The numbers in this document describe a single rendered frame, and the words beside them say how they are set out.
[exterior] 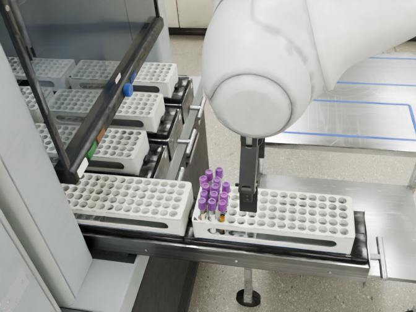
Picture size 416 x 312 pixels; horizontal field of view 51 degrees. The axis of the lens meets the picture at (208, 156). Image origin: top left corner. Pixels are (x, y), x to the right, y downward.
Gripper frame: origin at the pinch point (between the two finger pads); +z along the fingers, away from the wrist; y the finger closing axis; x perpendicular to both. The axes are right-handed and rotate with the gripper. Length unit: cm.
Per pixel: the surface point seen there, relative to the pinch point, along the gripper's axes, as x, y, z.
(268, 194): -2.9, 3.7, 8.1
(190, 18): 69, 229, 78
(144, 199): 21.4, -0.7, 8.3
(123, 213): 24.5, -4.8, 8.4
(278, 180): -4, 65, 66
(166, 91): 28, 41, 11
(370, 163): -47, 110, 94
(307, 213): -10.4, -0.1, 8.1
